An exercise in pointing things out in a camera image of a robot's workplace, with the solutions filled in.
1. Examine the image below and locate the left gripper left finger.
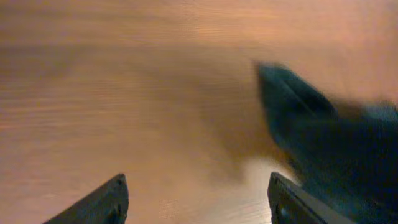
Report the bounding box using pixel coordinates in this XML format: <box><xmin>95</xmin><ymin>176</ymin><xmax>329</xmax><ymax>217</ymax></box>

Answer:
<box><xmin>44</xmin><ymin>174</ymin><xmax>129</xmax><ymax>224</ymax></box>

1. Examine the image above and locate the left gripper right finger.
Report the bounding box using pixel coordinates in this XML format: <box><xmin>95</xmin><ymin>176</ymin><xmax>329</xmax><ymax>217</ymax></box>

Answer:
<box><xmin>267</xmin><ymin>172</ymin><xmax>354</xmax><ymax>224</ymax></box>

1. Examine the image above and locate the black t-shirt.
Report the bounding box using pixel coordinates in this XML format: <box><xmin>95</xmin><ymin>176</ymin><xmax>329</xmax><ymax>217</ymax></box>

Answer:
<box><xmin>255</xmin><ymin>62</ymin><xmax>397</xmax><ymax>223</ymax></box>

